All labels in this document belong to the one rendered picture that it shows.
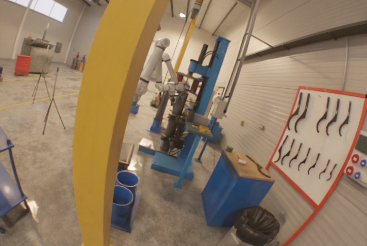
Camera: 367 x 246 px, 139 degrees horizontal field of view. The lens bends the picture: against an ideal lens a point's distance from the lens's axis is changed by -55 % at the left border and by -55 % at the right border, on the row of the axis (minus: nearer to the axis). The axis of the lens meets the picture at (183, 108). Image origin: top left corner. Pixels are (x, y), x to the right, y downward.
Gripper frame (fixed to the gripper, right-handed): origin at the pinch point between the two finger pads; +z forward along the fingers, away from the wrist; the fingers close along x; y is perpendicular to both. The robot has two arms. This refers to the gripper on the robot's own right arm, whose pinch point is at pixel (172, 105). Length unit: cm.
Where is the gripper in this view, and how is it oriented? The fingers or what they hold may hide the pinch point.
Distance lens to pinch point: 208.3
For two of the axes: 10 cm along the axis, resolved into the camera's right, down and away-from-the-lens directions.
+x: 2.8, 3.7, -8.9
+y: -9.6, 1.3, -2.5
